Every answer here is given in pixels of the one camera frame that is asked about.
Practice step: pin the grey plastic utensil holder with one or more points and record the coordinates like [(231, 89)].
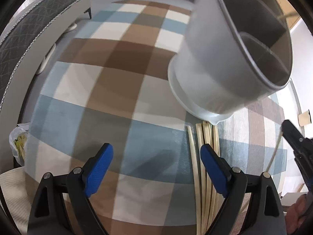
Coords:
[(207, 66)]

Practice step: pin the person's right hand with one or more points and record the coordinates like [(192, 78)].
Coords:
[(299, 213)]

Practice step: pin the small cardboard piece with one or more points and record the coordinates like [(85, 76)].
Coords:
[(304, 118)]

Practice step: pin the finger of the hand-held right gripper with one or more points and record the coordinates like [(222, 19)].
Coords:
[(292, 132)]

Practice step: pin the grey quilted bed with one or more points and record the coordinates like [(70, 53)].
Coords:
[(29, 24)]

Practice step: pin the wooden door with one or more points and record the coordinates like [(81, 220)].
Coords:
[(291, 12)]

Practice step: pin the cream woven cushion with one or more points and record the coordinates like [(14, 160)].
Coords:
[(12, 193)]

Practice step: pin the white slipper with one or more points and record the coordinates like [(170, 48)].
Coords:
[(46, 58), (71, 27)]

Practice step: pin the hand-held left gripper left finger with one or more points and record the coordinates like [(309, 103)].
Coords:
[(99, 169)]

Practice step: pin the clear plastic bag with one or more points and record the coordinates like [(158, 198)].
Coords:
[(19, 142)]

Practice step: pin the checkered rug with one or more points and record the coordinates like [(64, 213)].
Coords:
[(122, 78)]

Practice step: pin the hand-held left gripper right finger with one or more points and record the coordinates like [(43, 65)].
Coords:
[(215, 169)]

